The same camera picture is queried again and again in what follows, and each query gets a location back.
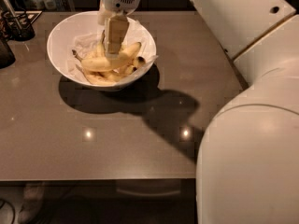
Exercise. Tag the silver drawer handle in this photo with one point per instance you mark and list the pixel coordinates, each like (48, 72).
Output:
(150, 194)

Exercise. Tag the white ceramic bowl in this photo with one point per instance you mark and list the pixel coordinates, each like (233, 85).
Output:
(82, 32)

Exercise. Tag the yellow banana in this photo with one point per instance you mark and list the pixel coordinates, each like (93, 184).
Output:
(102, 63)

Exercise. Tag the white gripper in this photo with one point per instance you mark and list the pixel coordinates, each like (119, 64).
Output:
(118, 24)

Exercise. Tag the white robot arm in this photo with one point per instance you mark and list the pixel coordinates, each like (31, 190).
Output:
(247, 167)

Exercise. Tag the banana bunch in bowl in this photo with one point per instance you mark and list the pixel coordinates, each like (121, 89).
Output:
(113, 76)

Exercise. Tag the black wire utensil holder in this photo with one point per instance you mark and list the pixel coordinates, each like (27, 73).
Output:
(18, 24)

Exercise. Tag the dark tray with white rim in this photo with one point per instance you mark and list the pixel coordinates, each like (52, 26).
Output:
(29, 16)

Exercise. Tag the dark round pot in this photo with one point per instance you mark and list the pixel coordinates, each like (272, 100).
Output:
(7, 57)

